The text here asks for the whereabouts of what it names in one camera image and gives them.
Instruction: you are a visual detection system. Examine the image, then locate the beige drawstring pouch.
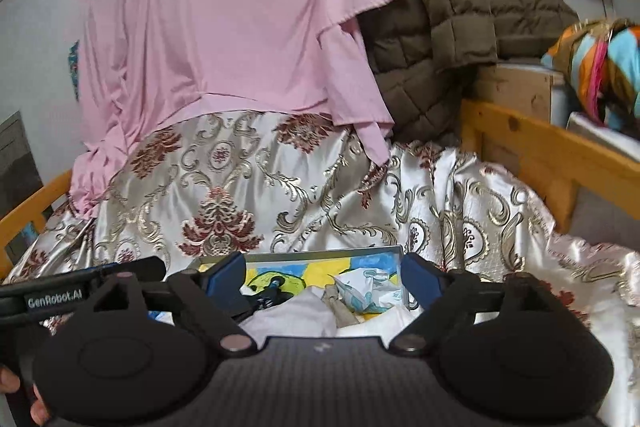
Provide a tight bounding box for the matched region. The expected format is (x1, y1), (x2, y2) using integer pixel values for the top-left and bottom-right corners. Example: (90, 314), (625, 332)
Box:
(321, 284), (360, 329)

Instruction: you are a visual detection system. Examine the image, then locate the colourful striped fabric bundle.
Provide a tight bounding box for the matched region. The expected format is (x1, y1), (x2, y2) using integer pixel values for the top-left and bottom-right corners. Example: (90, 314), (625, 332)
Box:
(541, 18), (639, 138)

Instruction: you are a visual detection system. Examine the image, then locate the person left hand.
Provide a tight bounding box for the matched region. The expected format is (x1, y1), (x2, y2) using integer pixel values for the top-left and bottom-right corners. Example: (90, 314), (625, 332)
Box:
(0, 366), (50, 426)

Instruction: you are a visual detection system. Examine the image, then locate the black small object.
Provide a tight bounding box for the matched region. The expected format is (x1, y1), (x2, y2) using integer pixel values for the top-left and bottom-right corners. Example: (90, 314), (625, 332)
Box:
(244, 277), (288, 312)

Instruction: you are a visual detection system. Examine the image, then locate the silver floral satin bedspread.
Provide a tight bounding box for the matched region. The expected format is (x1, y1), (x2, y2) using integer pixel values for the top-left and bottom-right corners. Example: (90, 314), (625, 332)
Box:
(9, 112), (639, 426)

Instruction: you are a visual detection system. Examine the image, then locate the colourful wall poster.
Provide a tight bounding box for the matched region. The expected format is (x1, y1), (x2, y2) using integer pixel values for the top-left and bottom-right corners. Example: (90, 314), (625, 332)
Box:
(67, 41), (79, 101)

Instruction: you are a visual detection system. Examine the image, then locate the metal tray with cartoon picture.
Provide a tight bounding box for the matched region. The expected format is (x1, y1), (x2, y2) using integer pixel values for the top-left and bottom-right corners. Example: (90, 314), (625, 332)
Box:
(182, 246), (407, 323)

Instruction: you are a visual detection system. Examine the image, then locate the brown quilted jacket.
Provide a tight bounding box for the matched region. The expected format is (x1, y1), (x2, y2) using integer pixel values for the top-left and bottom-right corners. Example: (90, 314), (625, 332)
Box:
(358, 0), (578, 142)

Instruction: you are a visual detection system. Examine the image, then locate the white towel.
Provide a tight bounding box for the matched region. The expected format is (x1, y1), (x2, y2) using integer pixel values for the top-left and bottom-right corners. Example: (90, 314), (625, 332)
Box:
(240, 286), (337, 347)

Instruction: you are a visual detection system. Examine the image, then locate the pink draped sheet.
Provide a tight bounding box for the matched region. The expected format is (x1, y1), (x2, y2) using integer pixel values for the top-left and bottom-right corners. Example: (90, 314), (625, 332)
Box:
(70, 0), (394, 217)

